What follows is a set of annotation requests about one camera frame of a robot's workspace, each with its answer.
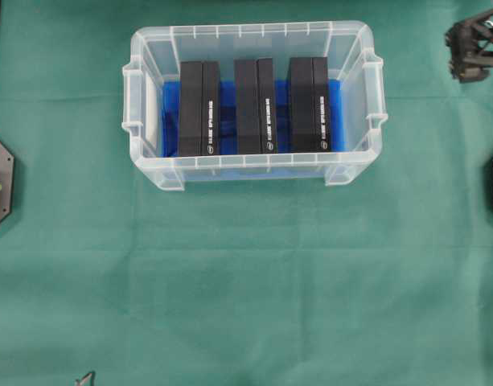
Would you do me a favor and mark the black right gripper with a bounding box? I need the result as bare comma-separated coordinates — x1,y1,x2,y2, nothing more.
445,8,493,83

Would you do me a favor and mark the black RealSense box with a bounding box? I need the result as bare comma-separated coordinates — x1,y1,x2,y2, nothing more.
234,58,278,154
288,57,332,153
178,61,220,157

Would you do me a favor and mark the clear plastic storage case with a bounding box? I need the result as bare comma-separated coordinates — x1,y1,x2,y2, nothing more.
122,21,388,191

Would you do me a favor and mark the blue liner sheet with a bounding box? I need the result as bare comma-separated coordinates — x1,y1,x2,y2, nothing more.
158,80,344,158

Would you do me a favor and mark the small metal clip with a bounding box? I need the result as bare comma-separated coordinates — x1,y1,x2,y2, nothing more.
74,371,96,386

